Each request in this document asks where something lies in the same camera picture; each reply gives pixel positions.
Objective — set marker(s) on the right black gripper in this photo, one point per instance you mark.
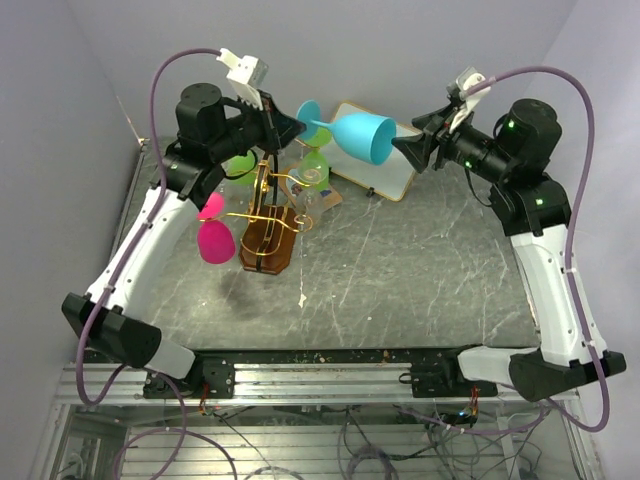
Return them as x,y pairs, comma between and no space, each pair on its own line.
420,146

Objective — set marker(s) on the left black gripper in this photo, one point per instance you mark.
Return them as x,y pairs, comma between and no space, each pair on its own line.
278,127

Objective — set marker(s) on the green wine glass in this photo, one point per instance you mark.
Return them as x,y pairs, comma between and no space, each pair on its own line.
316,160
241,169

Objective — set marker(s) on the blue wine glass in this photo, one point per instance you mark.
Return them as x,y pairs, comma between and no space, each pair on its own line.
361,135

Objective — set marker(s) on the clear wine glass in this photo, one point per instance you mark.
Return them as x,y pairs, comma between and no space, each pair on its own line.
307,198

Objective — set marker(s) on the gold wine glass rack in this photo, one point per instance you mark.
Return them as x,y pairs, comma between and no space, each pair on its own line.
272,224

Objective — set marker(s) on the pink wine glass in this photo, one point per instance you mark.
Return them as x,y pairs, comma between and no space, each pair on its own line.
214,239

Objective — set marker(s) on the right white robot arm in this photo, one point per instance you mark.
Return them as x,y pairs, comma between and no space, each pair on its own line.
535,215

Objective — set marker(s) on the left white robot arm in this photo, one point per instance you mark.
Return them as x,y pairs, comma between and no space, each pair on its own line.
212,129

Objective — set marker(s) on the gold framed whiteboard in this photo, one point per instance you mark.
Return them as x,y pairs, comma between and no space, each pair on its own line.
390,180

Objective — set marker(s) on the small illustrated book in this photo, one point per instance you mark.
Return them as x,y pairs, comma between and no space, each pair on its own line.
331,197

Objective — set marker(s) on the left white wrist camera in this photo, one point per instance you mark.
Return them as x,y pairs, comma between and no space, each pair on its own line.
245,75

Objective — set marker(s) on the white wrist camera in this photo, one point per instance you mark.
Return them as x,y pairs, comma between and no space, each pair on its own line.
463,98
245,75

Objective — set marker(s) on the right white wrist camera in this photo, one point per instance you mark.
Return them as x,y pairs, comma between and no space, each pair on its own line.
463,98

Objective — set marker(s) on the aluminium rail frame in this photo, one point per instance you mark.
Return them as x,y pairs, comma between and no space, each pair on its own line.
370,414

